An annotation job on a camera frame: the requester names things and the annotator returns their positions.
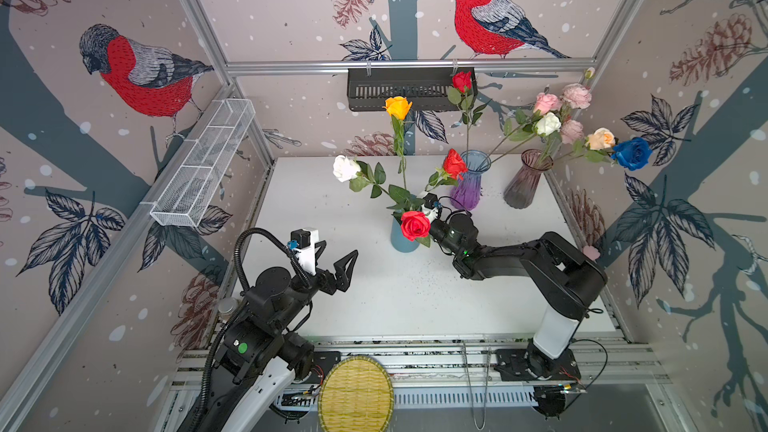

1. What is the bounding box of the blue purple glass vase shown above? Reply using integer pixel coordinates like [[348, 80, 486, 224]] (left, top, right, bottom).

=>
[[450, 150, 491, 211]]

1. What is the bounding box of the black hanging wire basket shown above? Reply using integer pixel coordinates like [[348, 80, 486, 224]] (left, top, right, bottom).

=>
[[346, 67, 477, 112]]

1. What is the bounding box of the dark red rose flower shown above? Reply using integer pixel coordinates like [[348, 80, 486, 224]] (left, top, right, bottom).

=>
[[447, 72, 488, 151]]

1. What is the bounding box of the orange rose flower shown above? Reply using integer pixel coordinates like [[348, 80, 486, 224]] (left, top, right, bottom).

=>
[[385, 96, 412, 188]]

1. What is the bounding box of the cream peach rose stem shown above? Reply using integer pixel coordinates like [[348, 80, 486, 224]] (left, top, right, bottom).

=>
[[557, 128, 617, 163]]

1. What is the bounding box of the smoky pink glass vase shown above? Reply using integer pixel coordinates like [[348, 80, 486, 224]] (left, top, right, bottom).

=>
[[503, 149, 553, 210]]

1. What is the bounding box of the white rose flower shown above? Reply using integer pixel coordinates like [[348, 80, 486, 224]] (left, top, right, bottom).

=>
[[490, 111, 562, 168], [333, 155, 416, 212]]

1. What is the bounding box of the yellow woven round mat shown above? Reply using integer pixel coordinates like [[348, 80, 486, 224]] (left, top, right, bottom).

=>
[[318, 355, 395, 432]]

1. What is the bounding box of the white mesh wall shelf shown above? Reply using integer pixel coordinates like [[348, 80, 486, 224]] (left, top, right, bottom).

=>
[[150, 98, 255, 227]]

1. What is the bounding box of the pink silicone spatula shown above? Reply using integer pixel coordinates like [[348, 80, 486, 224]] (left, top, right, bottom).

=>
[[582, 246, 601, 262]]

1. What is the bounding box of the pink rose flower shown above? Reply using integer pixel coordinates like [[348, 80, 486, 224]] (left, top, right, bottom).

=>
[[512, 92, 564, 123]]

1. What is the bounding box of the pink carnation flower stem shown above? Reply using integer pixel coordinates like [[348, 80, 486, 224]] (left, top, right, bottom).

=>
[[560, 119, 584, 144]]

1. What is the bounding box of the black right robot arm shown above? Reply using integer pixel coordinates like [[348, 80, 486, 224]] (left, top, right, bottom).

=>
[[424, 193, 607, 380]]

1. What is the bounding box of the blue rose flower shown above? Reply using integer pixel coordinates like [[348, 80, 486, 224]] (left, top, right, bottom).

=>
[[611, 137, 652, 171]]

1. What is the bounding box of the teal ceramic vase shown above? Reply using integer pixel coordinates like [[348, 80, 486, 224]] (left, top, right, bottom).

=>
[[390, 218, 420, 253]]

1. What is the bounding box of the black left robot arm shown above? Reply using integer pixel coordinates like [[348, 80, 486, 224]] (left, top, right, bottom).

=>
[[179, 227, 359, 431]]

